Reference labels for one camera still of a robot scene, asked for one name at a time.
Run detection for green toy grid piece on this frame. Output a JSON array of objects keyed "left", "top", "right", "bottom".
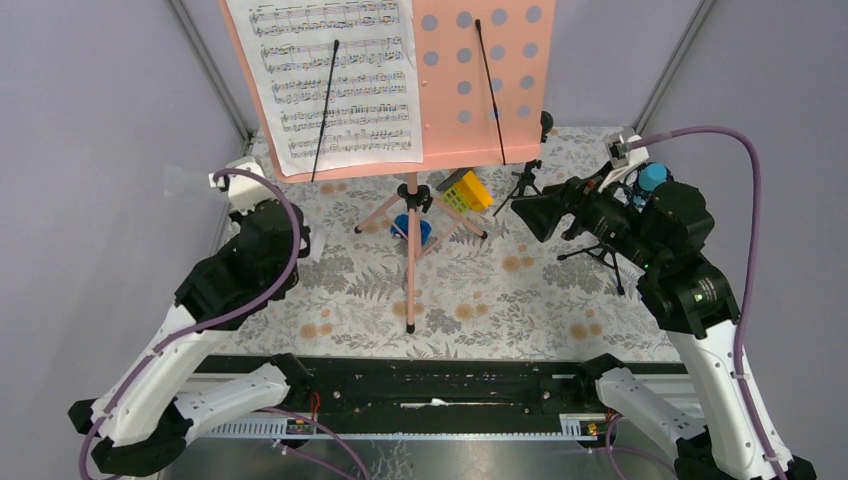
[{"left": 440, "top": 184, "right": 471, "bottom": 214}]

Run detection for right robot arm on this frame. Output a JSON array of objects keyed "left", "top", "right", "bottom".
[{"left": 512, "top": 177, "right": 815, "bottom": 479}]

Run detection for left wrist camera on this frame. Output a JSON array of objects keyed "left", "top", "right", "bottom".
[{"left": 208, "top": 156, "right": 275, "bottom": 215}]

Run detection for black microphone on tripod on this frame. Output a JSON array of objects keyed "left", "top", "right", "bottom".
[{"left": 493, "top": 111, "right": 554, "bottom": 217}]

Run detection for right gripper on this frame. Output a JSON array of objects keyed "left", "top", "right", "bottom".
[{"left": 510, "top": 159, "right": 665, "bottom": 271}]

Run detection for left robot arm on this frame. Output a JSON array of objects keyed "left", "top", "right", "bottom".
[{"left": 68, "top": 200, "right": 311, "bottom": 479}]

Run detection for black page holder wire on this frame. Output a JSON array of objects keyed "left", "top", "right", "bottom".
[
  {"left": 310, "top": 39, "right": 341, "bottom": 183},
  {"left": 473, "top": 18, "right": 507, "bottom": 166}
]

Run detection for blue toy car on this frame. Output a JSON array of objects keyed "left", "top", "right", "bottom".
[{"left": 390, "top": 214, "right": 432, "bottom": 245}]

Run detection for blue microphone on tripod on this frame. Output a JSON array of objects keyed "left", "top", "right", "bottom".
[{"left": 556, "top": 162, "right": 673, "bottom": 296}]

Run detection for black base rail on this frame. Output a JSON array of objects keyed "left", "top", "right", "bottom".
[{"left": 192, "top": 354, "right": 690, "bottom": 435}]

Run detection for black right page holder wire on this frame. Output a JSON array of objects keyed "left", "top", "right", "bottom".
[{"left": 473, "top": 18, "right": 507, "bottom": 166}]

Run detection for floral table cloth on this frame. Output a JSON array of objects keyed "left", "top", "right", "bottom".
[{"left": 211, "top": 125, "right": 680, "bottom": 363}]

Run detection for sheet music page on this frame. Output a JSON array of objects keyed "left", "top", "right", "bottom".
[
  {"left": 222, "top": 1, "right": 424, "bottom": 177},
  {"left": 309, "top": 226, "right": 327, "bottom": 262}
]

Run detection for pink music stand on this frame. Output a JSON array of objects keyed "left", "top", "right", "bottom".
[{"left": 220, "top": 1, "right": 556, "bottom": 292}]

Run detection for yellow toy block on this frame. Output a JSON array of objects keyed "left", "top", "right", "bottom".
[{"left": 457, "top": 170, "right": 494, "bottom": 211}]

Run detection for black left page holder wire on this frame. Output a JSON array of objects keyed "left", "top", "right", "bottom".
[{"left": 310, "top": 39, "right": 341, "bottom": 183}]

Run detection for white slotted cable duct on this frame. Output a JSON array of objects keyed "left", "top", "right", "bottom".
[{"left": 203, "top": 409, "right": 603, "bottom": 441}]

